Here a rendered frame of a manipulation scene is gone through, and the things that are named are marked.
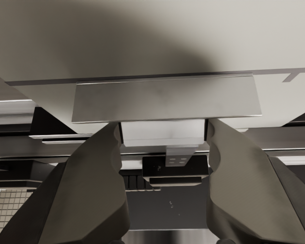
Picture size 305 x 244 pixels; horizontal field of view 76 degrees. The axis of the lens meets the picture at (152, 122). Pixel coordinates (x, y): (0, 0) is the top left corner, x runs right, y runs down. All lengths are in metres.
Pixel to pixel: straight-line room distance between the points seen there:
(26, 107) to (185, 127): 0.16
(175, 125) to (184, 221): 0.55
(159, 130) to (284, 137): 0.37
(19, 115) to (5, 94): 0.04
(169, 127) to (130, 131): 0.03
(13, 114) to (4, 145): 0.29
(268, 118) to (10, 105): 0.23
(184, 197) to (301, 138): 0.37
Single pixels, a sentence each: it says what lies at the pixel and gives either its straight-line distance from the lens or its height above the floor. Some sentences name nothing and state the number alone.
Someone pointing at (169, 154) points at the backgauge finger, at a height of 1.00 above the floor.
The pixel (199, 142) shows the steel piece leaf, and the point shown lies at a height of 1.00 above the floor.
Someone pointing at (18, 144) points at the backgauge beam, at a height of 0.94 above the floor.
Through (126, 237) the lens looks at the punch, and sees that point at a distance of 0.19.
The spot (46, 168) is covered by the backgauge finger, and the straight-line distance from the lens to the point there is 0.48.
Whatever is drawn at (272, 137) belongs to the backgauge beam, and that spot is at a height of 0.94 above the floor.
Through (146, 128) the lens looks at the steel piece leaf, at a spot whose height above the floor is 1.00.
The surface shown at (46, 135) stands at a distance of 0.21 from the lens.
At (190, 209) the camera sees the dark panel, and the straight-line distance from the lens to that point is 0.69.
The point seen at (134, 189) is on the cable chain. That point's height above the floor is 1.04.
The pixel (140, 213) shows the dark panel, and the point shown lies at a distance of 0.69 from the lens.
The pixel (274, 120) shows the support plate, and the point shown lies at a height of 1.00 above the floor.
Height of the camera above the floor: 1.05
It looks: 21 degrees down
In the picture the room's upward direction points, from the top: 179 degrees clockwise
